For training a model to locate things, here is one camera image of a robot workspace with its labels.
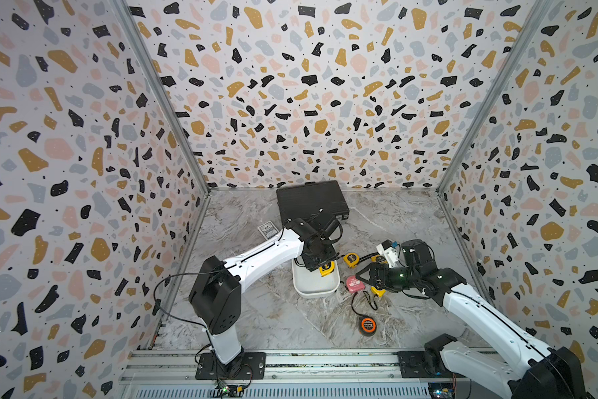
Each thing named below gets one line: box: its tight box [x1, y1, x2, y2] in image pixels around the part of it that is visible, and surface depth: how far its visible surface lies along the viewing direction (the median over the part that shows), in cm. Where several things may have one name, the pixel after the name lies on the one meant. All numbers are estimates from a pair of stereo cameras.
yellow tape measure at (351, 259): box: [343, 252, 361, 269], surface depth 97 cm
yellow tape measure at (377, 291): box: [370, 285, 387, 298], surface depth 89 cm
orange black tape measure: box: [350, 290, 378, 337], surface depth 80 cm
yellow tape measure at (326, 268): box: [318, 261, 335, 277], surface depth 83 cm
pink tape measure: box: [345, 275, 366, 294], surface depth 91 cm
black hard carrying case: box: [275, 180, 350, 226], surface depth 116 cm
